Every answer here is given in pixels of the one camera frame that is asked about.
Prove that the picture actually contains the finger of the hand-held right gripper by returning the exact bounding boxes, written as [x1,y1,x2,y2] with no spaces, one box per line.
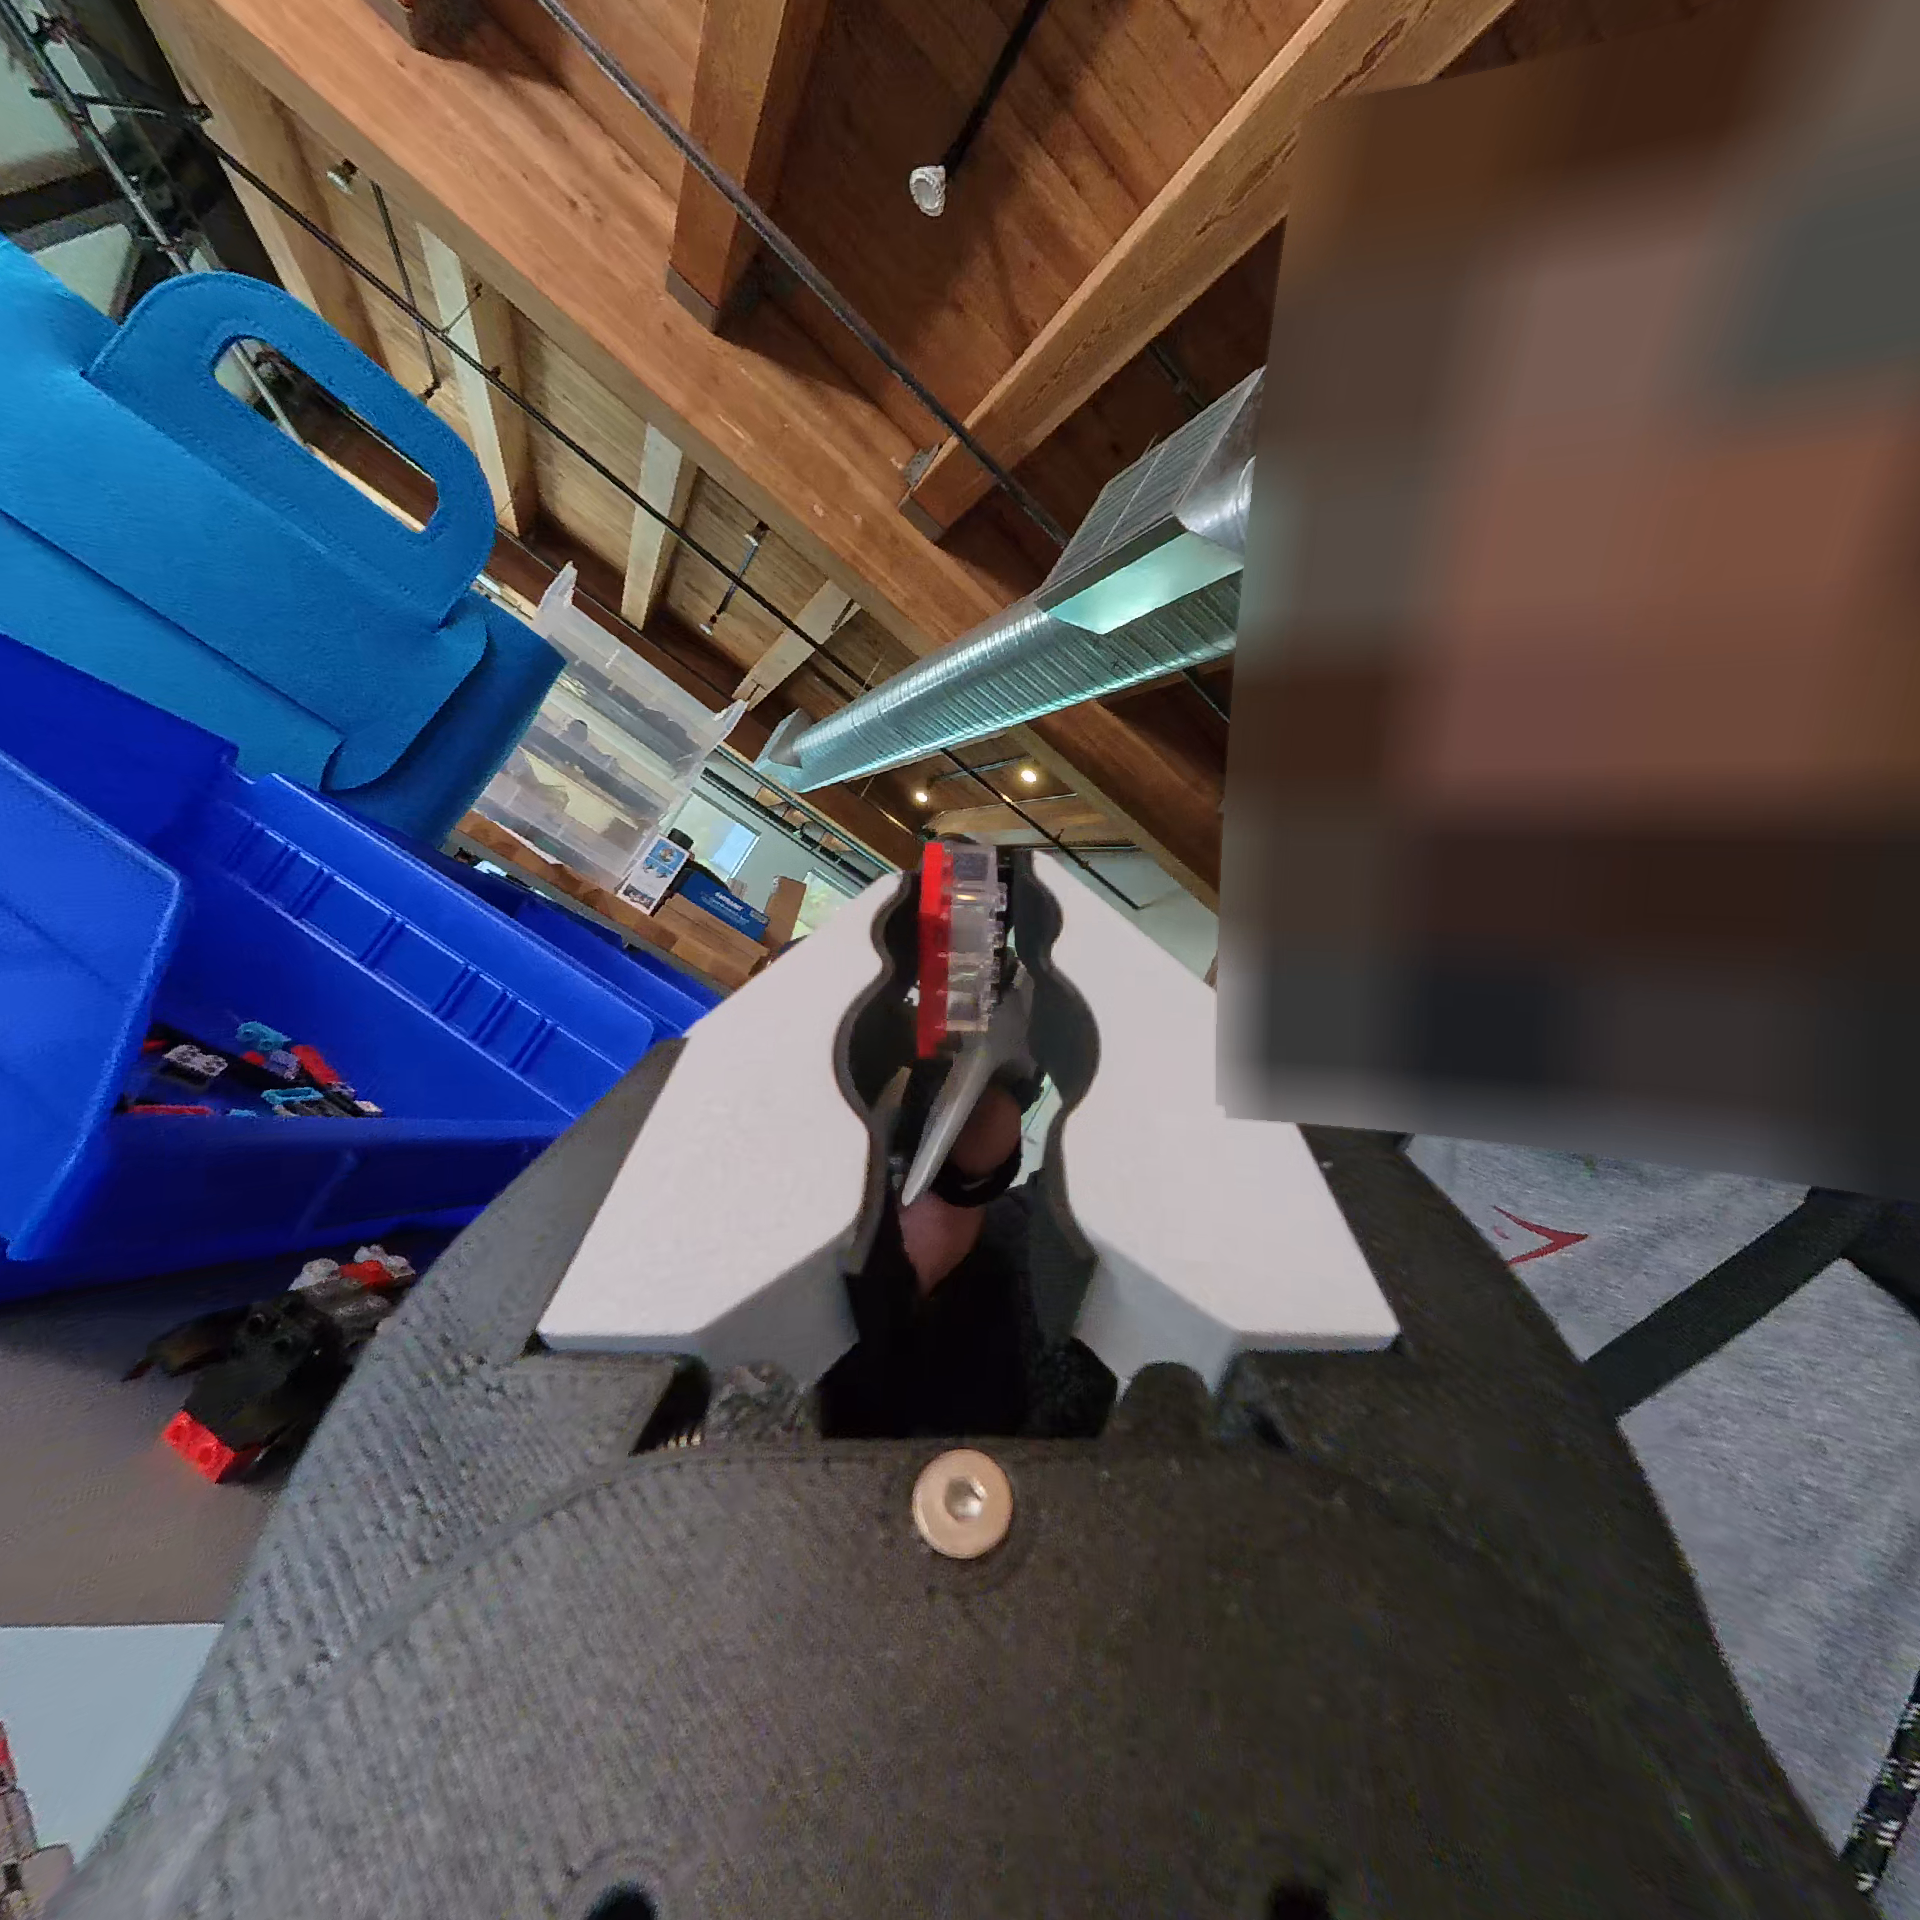
[895,976,1038,1210]

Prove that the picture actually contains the light blue instruction booklet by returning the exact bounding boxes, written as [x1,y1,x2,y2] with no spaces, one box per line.
[0,1624,227,1920]

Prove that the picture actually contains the silver ventilation duct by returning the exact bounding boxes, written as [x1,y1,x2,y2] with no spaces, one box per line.
[755,368,1269,797]

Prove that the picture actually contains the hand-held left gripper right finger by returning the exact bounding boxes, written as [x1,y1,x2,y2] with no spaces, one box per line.
[1007,854,1403,1404]

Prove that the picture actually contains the blue plastic storage bin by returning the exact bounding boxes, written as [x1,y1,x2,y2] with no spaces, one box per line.
[0,757,663,1305]
[451,862,730,1037]

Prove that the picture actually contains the red and clear brick assembly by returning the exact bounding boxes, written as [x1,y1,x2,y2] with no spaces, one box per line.
[912,840,1011,1058]

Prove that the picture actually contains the partly built brick model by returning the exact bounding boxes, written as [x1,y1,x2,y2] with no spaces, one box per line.
[124,1246,418,1488]

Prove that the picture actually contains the teal felt bag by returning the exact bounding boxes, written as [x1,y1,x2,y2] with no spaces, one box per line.
[0,241,570,842]

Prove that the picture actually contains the person's right forearm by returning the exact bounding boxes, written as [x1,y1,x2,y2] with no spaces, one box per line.
[816,1185,1119,1440]

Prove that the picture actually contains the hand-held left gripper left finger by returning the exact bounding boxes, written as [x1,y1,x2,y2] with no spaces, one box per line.
[535,870,922,1404]

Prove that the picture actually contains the pile of loose bricks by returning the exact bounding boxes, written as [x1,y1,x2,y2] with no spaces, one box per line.
[116,1019,384,1124]

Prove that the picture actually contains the clear plastic organizer box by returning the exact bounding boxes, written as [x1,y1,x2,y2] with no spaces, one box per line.
[470,563,750,902]

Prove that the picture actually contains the person's right hand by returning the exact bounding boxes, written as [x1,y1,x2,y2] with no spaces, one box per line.
[900,1106,1023,1299]

